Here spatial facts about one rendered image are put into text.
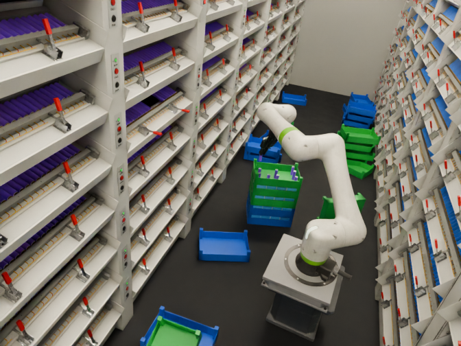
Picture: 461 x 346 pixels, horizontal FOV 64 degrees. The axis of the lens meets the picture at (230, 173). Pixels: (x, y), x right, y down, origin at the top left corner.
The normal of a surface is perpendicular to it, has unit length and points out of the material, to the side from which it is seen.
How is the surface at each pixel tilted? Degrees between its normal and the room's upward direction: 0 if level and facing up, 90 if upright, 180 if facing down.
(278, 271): 5
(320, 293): 5
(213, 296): 0
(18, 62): 21
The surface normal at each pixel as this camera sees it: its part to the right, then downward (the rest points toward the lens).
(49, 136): 0.44, -0.70
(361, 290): 0.11, -0.84
